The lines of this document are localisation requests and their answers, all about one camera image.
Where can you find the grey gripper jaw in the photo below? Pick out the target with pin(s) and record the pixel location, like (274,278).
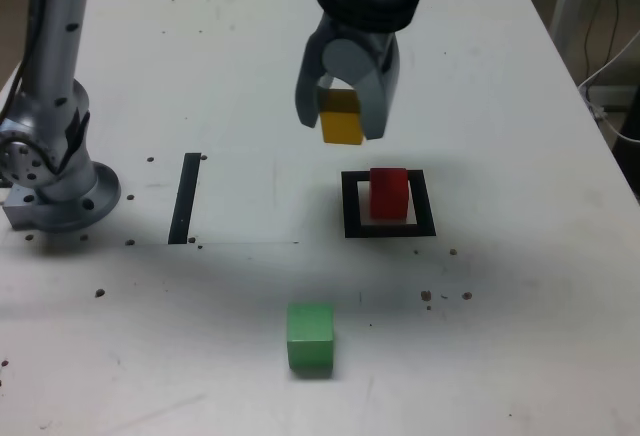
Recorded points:
(377,101)
(306,91)

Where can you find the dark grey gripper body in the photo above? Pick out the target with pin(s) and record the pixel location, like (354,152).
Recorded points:
(372,38)

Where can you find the yellow cube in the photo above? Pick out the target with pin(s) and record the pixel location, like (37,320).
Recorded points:
(341,123)

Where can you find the red cube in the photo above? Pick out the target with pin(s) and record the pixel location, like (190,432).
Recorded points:
(389,196)

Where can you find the green cube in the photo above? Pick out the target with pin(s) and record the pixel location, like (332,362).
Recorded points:
(310,336)

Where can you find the black tape square outline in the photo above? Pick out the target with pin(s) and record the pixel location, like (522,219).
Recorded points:
(352,206)

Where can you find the black tape strip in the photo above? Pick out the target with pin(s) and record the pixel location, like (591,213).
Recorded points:
(184,201)

